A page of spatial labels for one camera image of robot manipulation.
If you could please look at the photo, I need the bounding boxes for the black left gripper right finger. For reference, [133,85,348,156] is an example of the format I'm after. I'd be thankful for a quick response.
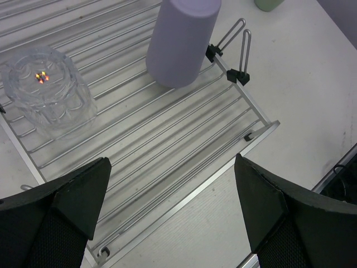
[234,152,357,268]

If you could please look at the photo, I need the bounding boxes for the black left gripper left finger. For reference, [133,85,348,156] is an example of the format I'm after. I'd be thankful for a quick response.
[1,157,112,267]

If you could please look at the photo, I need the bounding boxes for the lavender plastic cup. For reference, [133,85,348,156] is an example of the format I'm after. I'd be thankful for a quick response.
[146,0,221,88]

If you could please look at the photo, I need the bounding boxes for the light green plastic cup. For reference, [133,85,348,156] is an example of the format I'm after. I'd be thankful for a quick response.
[254,0,284,12]

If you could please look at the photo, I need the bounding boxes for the silver metal dish rack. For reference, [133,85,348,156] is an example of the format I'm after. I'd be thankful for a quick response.
[1,1,279,267]

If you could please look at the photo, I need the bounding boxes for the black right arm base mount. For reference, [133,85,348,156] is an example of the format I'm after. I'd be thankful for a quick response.
[321,164,356,204]

